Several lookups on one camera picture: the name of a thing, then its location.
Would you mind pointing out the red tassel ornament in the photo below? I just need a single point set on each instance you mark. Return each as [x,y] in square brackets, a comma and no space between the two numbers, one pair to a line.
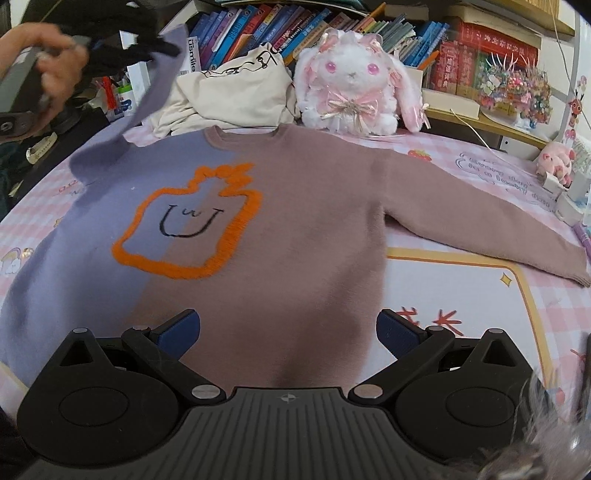
[110,96]

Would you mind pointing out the white green lidded jar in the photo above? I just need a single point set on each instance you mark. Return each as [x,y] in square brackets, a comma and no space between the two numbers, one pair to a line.
[126,98]

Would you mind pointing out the person's left hand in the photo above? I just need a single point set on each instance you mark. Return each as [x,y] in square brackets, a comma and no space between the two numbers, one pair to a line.
[40,67]

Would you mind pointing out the white pink plush bunny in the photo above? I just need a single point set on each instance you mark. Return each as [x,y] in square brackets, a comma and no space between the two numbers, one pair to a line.
[348,84]

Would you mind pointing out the wooden white bookshelf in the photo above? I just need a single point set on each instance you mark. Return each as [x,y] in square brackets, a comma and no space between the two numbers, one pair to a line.
[441,57]

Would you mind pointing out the cream white shirt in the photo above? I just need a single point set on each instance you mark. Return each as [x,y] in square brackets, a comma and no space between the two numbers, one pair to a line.
[252,91]

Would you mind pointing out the colourful beaded flower ornament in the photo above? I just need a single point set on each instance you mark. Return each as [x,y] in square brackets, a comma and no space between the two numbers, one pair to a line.
[516,88]

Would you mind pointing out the white wristwatch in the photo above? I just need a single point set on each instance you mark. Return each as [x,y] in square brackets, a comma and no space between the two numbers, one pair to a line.
[37,151]

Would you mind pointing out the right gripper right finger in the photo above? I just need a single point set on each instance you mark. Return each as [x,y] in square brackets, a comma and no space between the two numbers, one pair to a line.
[417,352]

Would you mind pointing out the small pink pig toy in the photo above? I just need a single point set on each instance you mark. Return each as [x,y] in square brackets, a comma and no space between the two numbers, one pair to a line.
[556,159]

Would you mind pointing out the purple and mauve sweater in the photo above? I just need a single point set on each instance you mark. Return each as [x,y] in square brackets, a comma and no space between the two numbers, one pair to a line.
[277,240]

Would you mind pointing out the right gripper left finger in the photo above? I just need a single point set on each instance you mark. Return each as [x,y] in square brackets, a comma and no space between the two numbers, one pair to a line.
[158,351]

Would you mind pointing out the white boxed book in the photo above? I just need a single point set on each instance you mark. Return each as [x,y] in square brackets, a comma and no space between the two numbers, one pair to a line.
[191,62]

